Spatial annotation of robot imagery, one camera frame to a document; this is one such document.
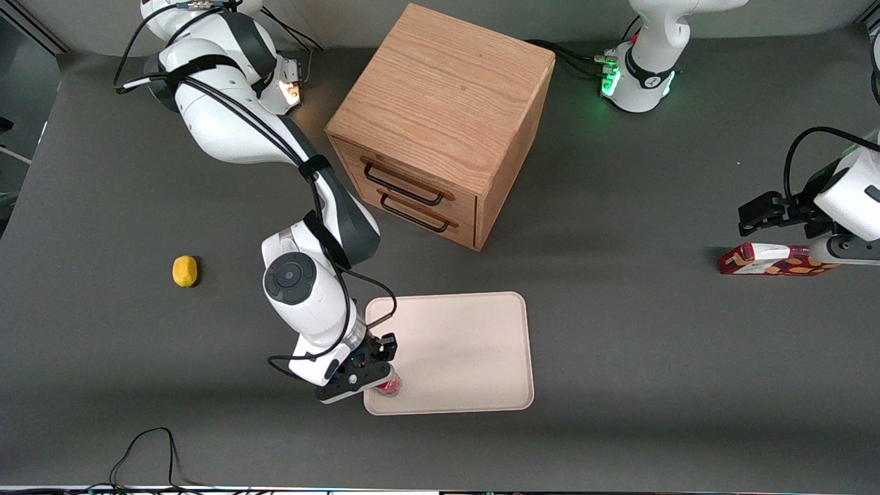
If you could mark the red patterned snack box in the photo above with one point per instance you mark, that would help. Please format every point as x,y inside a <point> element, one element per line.
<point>763,262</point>

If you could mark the yellow lemon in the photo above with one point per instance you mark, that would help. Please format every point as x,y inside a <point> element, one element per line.
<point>184,271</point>

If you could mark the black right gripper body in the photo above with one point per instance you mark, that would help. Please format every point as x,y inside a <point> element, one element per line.
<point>373,348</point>

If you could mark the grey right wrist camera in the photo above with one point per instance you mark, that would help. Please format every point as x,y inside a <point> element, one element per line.
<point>354,385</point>

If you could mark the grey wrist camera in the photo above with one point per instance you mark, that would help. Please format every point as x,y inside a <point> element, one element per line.
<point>852,251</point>
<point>354,385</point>

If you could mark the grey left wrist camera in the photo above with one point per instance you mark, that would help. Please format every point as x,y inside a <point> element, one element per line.
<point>852,251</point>

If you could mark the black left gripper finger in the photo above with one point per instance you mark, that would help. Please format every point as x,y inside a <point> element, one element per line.
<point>763,206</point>
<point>756,227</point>

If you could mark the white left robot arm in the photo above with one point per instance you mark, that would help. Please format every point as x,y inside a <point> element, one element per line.
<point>650,41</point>

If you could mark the wooden two-drawer cabinet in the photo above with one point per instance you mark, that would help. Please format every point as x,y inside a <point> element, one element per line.
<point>447,89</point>

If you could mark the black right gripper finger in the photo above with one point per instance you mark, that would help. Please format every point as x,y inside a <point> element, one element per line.
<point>388,347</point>

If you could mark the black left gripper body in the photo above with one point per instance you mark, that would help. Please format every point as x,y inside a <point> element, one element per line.
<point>806,208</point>

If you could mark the beige rectangular tray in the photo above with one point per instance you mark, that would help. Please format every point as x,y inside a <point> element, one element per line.
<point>460,354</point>

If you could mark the dark metal frame rail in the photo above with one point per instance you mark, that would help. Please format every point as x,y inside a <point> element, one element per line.
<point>41,31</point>

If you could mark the coke bottle with red cap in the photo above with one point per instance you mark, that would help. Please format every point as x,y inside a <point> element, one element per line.
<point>390,388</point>

